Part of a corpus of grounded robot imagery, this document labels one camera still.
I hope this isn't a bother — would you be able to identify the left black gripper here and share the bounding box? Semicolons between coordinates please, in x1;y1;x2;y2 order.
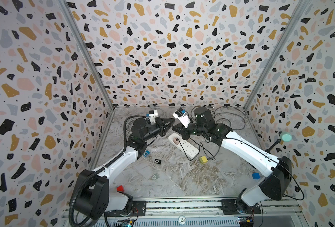
143;118;177;144

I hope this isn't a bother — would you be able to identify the pink USB charger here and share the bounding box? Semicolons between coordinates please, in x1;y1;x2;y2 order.
173;137;180;145

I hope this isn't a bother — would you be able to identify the white power strip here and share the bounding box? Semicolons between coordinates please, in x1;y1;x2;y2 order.
168;132;199;160

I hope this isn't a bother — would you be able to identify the black USB cable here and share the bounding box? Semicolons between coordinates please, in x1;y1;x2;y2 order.
167;105;246;162

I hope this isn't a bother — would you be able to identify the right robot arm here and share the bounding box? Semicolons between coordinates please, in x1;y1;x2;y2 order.
172;107;296;214

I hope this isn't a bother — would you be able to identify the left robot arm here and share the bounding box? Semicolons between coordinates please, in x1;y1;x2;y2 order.
68;115;175;227

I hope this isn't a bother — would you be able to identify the yellow USB charger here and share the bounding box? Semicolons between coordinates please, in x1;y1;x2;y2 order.
199;156;208;164

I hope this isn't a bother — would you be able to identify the blue mp3 player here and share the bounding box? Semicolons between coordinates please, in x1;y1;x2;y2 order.
143;150;150;157

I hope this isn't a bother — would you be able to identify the red cube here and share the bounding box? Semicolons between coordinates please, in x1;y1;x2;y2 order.
116;185;125;192

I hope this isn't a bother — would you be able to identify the blue cube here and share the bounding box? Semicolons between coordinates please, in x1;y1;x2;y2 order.
252;173;261;180

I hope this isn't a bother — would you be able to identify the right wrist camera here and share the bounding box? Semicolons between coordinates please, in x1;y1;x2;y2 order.
173;108;191;128

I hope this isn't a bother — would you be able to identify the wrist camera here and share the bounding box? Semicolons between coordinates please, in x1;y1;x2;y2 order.
146;110;159;124
173;108;191;128

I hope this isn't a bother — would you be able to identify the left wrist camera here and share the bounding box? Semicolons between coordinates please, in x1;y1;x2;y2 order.
146;110;159;124

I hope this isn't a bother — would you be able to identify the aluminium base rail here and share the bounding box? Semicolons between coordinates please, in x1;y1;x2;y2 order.
95;196;308;227

